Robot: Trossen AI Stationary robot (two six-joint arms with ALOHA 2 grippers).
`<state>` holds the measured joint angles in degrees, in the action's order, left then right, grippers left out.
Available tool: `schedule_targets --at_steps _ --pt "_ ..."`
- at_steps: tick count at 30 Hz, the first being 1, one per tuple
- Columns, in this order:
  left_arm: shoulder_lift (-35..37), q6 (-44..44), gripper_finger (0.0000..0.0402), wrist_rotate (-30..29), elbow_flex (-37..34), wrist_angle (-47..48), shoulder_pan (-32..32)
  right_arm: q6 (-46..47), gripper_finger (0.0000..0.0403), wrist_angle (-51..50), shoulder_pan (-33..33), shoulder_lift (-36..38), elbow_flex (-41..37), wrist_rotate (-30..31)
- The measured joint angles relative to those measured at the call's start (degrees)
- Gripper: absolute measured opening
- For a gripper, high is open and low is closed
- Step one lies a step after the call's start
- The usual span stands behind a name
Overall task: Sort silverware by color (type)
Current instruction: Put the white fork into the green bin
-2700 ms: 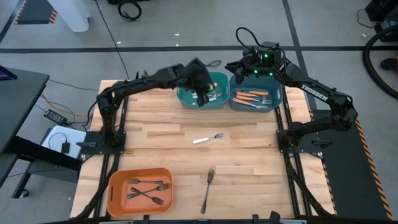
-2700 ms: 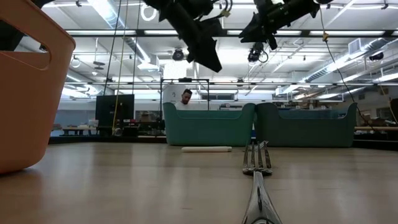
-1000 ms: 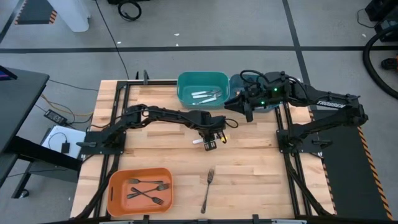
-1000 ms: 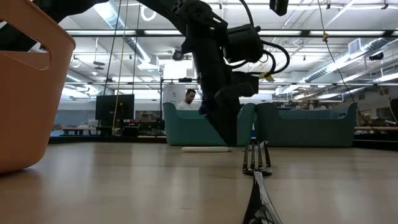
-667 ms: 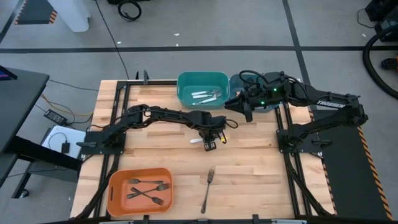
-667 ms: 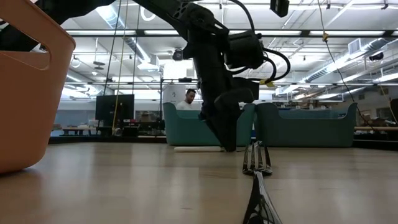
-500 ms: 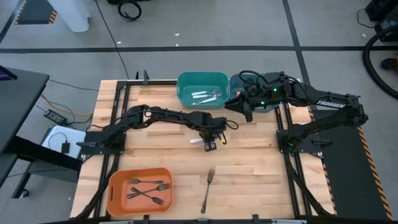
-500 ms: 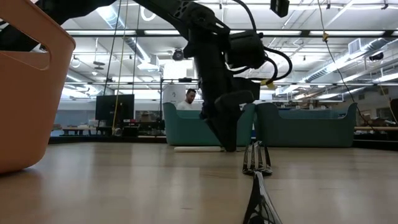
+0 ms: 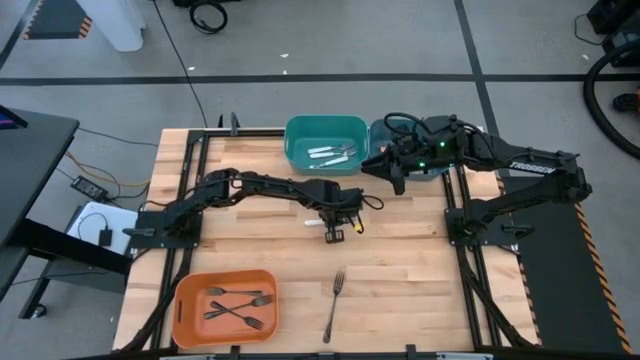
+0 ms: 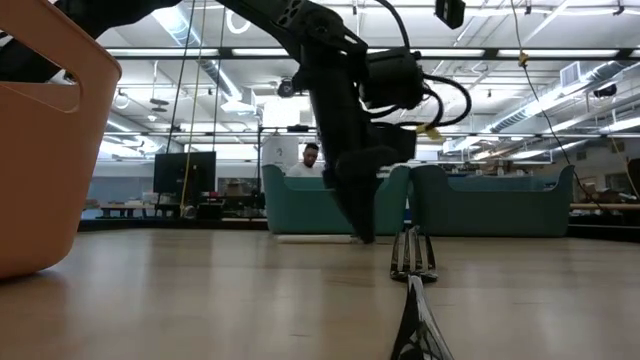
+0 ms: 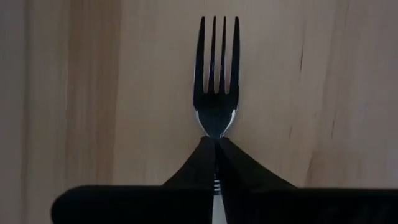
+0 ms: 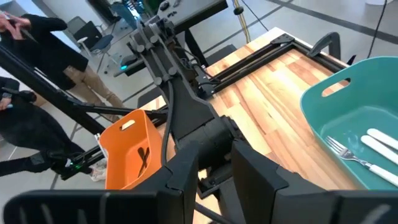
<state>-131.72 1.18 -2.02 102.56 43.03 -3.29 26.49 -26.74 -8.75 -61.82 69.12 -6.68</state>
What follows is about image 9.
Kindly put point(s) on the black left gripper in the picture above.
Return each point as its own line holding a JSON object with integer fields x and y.
{"x": 340, "y": 207}

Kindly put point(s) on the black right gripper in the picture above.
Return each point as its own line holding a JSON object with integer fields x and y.
{"x": 415, "y": 155}

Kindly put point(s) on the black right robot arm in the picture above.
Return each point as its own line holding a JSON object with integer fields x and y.
{"x": 530, "y": 167}

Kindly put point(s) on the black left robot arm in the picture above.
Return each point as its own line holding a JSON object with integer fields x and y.
{"x": 280, "y": 187}

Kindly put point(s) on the dark blue-grey plastic bin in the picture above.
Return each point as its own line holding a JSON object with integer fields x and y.
{"x": 377, "y": 137}

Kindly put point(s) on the light teal plastic bin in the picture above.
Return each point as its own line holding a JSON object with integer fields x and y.
{"x": 325, "y": 132}

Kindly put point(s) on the orange plastic bin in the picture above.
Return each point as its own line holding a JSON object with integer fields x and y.
{"x": 192, "y": 330}

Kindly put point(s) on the large hazard-edged black mat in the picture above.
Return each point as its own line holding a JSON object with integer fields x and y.
{"x": 560, "y": 280}

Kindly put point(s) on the white flat board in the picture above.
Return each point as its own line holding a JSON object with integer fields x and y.
{"x": 120, "y": 225}

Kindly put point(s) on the small black charger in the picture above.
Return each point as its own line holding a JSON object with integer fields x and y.
{"x": 105, "y": 237}

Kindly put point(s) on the orange and black tool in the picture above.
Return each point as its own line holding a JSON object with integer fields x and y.
{"x": 627, "y": 102}

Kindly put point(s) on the black power adapter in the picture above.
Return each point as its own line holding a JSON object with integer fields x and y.
{"x": 89, "y": 188}

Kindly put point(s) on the black equipment case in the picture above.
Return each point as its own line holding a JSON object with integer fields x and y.
{"x": 620, "y": 15}

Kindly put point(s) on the white pillar base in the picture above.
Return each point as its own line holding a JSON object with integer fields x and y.
{"x": 115, "y": 25}

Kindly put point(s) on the black desk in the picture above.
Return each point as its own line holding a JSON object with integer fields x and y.
{"x": 30, "y": 165}

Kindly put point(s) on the dark screen corner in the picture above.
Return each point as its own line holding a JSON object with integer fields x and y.
{"x": 10, "y": 120}

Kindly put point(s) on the small hazard-striped mat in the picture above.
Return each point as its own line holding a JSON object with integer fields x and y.
{"x": 55, "y": 20}

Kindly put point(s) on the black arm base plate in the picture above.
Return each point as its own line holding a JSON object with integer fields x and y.
{"x": 145, "y": 235}
{"x": 510, "y": 230}

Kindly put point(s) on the black metal table frame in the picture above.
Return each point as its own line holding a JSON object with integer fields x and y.
{"x": 189, "y": 150}

